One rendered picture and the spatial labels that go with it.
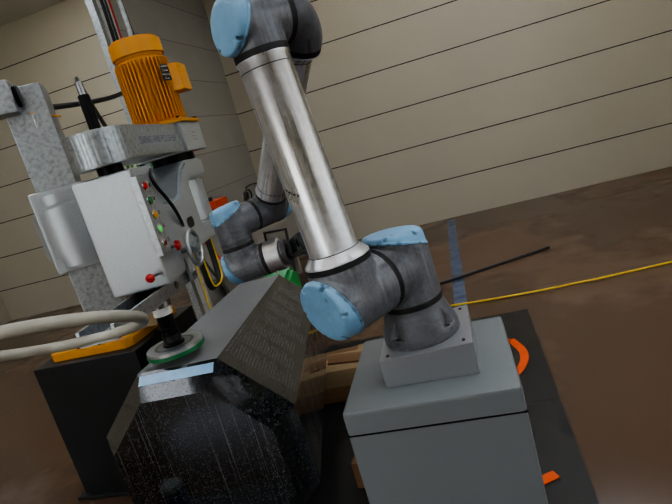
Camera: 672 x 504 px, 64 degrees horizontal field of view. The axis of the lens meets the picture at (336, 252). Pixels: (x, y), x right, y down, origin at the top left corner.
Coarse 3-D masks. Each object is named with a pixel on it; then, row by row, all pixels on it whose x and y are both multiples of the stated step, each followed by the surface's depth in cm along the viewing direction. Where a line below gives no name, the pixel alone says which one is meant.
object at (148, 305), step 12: (180, 276) 213; (168, 288) 199; (180, 288) 210; (132, 300) 193; (144, 300) 178; (156, 300) 187; (144, 312) 176; (96, 324) 167; (108, 324) 174; (120, 324) 160
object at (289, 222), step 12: (288, 216) 611; (264, 228) 530; (276, 228) 564; (288, 228) 602; (216, 240) 518; (264, 240) 523; (204, 252) 524; (216, 252) 521; (300, 264) 634; (228, 288) 544
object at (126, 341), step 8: (144, 328) 274; (152, 328) 279; (128, 336) 266; (136, 336) 266; (144, 336) 272; (104, 344) 264; (112, 344) 262; (120, 344) 261; (128, 344) 262; (56, 352) 274; (64, 352) 270; (72, 352) 268; (80, 352) 267; (88, 352) 266; (96, 352) 265; (104, 352) 265; (56, 360) 271; (64, 360) 271
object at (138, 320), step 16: (32, 320) 114; (48, 320) 115; (64, 320) 117; (80, 320) 119; (96, 320) 121; (112, 320) 125; (128, 320) 130; (144, 320) 138; (0, 336) 112; (16, 336) 113; (96, 336) 157; (112, 336) 156; (0, 352) 146; (16, 352) 149; (32, 352) 152; (48, 352) 154
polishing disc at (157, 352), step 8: (184, 336) 211; (192, 336) 208; (200, 336) 205; (160, 344) 210; (184, 344) 201; (192, 344) 200; (152, 352) 202; (160, 352) 200; (168, 352) 197; (176, 352) 196
